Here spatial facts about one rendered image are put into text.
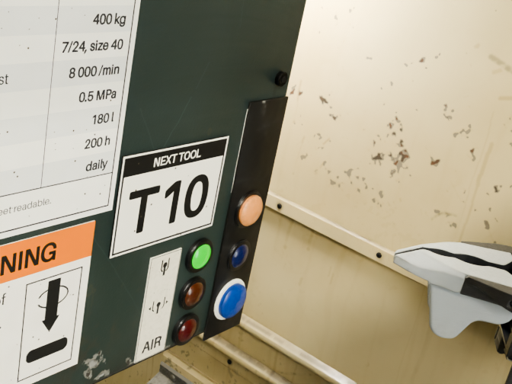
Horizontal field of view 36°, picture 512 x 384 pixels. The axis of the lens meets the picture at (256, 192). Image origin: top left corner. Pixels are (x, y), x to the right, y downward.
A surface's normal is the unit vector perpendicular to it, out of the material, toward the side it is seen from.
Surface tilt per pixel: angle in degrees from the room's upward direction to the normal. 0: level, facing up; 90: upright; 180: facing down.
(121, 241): 90
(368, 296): 90
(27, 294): 90
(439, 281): 90
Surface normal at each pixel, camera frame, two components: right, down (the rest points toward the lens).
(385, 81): -0.62, 0.18
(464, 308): -0.21, 0.33
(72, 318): 0.76, 0.38
